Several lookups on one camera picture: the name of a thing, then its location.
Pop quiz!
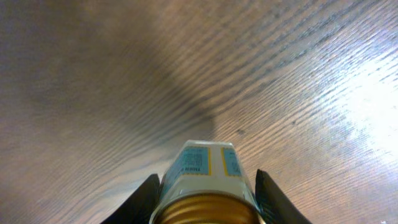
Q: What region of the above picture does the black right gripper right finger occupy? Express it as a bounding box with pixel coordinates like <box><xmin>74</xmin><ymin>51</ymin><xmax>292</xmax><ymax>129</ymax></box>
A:
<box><xmin>255</xmin><ymin>169</ymin><xmax>311</xmax><ymax>224</ymax></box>

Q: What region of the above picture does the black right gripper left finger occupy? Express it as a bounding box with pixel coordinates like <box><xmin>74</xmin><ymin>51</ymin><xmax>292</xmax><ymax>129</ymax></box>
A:
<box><xmin>101</xmin><ymin>174</ymin><xmax>160</xmax><ymax>224</ymax></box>

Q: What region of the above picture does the small jar gold lid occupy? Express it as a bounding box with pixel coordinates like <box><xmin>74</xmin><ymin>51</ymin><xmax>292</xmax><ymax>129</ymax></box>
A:
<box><xmin>150</xmin><ymin>140</ymin><xmax>264</xmax><ymax>223</ymax></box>

